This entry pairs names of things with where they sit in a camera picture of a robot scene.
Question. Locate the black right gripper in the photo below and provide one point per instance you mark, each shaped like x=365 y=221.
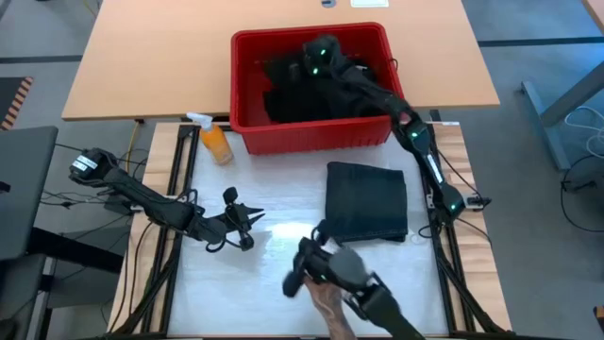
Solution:
x=323 y=59

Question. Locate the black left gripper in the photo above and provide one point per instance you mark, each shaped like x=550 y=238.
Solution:
x=222 y=226

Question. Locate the black cloth garment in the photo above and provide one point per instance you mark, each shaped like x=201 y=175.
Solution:
x=288 y=99

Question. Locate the dark blue denim jeans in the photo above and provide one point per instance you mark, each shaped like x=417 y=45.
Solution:
x=365 y=203

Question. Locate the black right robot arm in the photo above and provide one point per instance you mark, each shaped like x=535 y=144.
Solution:
x=424 y=151

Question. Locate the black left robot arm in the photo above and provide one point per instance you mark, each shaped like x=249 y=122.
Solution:
x=141 y=203

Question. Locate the person's forearm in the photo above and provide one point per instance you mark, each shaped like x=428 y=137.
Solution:
x=330 y=311

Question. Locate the red plastic bin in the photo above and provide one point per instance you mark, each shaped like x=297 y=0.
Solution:
x=245 y=94

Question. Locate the grey desk grommet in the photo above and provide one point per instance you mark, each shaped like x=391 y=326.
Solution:
x=328 y=3

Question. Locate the white paper sheet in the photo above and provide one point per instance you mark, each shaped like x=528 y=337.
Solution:
x=369 y=3

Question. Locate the orange spray bottle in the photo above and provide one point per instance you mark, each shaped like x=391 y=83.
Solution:
x=216 y=144

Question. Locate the light wooden desk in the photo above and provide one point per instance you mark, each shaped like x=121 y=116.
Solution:
x=141 y=56
x=597 y=11

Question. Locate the black stand base bar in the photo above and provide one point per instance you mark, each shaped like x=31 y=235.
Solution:
x=71 y=248

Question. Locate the grey chair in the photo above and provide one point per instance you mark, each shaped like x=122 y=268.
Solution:
x=23 y=189

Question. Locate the grey metal desk leg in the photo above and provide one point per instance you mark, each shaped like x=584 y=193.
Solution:
x=573 y=96

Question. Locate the striped edge floor mat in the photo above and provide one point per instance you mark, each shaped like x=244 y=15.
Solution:
x=9 y=101

